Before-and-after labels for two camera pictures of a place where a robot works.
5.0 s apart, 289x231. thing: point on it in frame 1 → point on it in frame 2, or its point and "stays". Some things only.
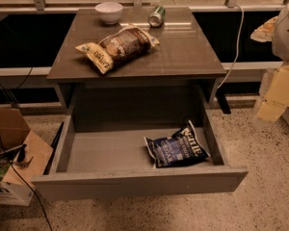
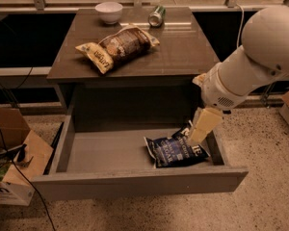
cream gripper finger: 279,88 → 204,120
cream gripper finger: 264,33 → 198,80
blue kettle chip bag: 182,148 stays
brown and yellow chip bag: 119,47 stays
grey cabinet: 179,75 stays
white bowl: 109,12 stays
